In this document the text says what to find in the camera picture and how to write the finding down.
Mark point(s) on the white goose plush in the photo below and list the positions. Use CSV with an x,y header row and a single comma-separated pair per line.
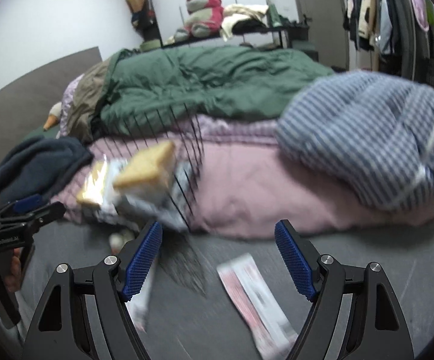
x,y
53,117

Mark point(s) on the white duck toy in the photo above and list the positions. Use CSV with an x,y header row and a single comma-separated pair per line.
x,y
117,240

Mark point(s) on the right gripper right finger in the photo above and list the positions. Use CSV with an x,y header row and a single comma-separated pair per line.
x,y
376,327

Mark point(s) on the pink bed sheet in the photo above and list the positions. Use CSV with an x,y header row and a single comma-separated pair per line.
x,y
244,189

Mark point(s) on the pink plush bear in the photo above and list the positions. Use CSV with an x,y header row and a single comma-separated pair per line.
x,y
205,18

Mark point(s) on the green duvet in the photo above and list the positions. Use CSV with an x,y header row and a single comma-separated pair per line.
x,y
145,93

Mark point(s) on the white red-text snack packet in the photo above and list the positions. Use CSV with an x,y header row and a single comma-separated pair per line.
x,y
271,330

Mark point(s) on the person's left hand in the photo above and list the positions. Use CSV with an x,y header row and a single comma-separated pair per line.
x,y
14,279

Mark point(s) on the black wire basket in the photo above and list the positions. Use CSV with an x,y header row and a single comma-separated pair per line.
x,y
119,140

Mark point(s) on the grey headboard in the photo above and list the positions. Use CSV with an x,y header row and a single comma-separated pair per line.
x,y
25,102

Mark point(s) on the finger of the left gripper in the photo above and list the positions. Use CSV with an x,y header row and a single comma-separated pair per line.
x,y
20,227
22,206

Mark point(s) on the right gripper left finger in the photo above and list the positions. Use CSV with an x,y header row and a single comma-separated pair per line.
x,y
60,328

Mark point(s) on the brown duvet lining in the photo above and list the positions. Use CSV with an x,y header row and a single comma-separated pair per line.
x,y
86,96

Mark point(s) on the dark teal fleece blanket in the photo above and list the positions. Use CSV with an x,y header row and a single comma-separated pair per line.
x,y
41,165

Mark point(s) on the blue checked pillow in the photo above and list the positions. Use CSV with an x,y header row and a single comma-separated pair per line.
x,y
373,131

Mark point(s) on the grey door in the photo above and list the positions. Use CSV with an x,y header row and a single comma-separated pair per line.
x,y
326,32

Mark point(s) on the clothes rack with garments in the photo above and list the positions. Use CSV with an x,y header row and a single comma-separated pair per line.
x,y
389,36

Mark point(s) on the bagged bread slice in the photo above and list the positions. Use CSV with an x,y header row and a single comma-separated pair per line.
x,y
150,168

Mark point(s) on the grey blue snack packet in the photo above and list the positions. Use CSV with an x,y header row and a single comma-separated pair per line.
x,y
170,212

